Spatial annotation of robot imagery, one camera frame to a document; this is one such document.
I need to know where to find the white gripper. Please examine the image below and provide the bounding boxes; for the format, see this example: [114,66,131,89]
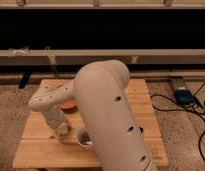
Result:
[44,108,67,129]

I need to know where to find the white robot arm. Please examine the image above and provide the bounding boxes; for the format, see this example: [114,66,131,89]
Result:
[28,60,158,171]

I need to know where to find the clear plastic cup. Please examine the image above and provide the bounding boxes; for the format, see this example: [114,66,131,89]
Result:
[76,128,92,149]

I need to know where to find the blue power adapter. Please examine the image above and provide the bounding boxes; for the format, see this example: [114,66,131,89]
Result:
[174,89,195,105]

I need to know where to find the grey horizontal rail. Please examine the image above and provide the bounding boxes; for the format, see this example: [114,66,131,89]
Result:
[0,49,205,66]

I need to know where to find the black cable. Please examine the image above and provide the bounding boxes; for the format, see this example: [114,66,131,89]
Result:
[149,75,205,168]

